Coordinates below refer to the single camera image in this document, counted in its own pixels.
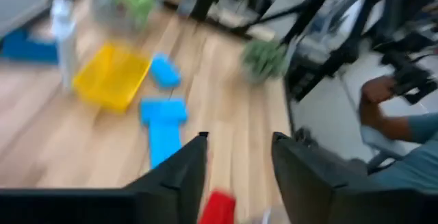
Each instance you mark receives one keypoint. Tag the black control device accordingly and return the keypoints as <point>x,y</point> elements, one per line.
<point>410,76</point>

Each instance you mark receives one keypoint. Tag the red block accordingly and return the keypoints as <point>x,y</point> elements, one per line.
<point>217,208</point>

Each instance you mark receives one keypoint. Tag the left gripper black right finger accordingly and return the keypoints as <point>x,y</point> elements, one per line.
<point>315,196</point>

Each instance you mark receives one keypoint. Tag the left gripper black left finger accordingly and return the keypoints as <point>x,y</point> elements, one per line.
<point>154,203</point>

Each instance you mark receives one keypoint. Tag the green artificial plant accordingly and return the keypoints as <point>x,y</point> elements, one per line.
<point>263,59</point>

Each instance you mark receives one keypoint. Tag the yellow plastic basket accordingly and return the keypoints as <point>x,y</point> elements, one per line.
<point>109,76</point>

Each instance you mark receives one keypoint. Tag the person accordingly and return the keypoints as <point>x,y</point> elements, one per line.
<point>421,148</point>

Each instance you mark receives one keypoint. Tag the white plastic bottle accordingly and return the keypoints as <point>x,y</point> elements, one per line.
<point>65,46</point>

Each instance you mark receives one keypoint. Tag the black aluminium rig frame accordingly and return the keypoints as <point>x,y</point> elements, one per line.
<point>308,10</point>

